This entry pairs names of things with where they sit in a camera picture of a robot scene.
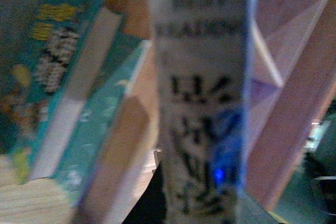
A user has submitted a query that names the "teal green patterned book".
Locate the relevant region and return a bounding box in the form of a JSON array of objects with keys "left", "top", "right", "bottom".
[{"left": 52, "top": 32, "right": 151, "bottom": 206}]

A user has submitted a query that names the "white book with black lettering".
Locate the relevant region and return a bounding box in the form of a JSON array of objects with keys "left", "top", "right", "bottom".
[{"left": 148, "top": 0, "right": 256, "bottom": 223}]

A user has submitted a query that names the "teal book with yellow title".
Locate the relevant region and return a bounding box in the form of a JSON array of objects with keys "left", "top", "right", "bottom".
[{"left": 1, "top": 0, "right": 124, "bottom": 184}]

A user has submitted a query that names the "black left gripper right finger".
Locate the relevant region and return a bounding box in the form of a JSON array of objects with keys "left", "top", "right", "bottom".
[{"left": 237, "top": 191, "right": 278, "bottom": 224}]

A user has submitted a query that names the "light wooden shelf cabinet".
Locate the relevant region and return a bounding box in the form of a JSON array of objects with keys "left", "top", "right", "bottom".
[{"left": 1, "top": 0, "right": 335, "bottom": 223}]

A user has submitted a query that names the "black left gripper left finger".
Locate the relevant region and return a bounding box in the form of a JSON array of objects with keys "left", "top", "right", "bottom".
[{"left": 122, "top": 163, "right": 167, "bottom": 224}]

